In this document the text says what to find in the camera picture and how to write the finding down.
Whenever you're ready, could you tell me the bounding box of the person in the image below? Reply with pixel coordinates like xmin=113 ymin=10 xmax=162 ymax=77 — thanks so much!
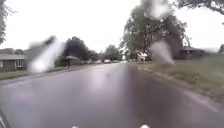
xmin=64 ymin=55 xmax=73 ymax=70

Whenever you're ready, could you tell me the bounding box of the small green tree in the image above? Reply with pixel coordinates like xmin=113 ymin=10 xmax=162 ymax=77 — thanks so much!
xmin=101 ymin=44 xmax=123 ymax=62

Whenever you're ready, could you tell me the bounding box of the grass verge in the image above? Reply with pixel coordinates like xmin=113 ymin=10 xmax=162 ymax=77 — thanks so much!
xmin=0 ymin=63 xmax=93 ymax=81
xmin=138 ymin=57 xmax=224 ymax=105

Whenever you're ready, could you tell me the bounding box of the dark low house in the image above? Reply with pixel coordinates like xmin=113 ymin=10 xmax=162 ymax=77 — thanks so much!
xmin=179 ymin=46 xmax=209 ymax=61

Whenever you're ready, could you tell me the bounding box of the large broad tree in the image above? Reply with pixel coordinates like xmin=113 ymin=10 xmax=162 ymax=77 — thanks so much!
xmin=119 ymin=0 xmax=192 ymax=62

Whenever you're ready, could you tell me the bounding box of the white car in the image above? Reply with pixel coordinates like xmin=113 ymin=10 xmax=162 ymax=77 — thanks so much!
xmin=102 ymin=59 xmax=113 ymax=65

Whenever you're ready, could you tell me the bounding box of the low brick house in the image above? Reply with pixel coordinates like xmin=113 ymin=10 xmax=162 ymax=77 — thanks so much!
xmin=0 ymin=53 xmax=28 ymax=72

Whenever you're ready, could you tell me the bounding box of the dark round tree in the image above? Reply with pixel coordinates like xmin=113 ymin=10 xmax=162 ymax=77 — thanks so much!
xmin=62 ymin=35 xmax=101 ymax=62

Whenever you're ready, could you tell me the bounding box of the wet grey asphalt road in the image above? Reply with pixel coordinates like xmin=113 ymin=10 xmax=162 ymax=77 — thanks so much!
xmin=0 ymin=61 xmax=224 ymax=128

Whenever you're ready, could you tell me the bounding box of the overhanging tree branch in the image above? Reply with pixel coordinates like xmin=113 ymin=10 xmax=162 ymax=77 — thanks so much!
xmin=175 ymin=0 xmax=224 ymax=16

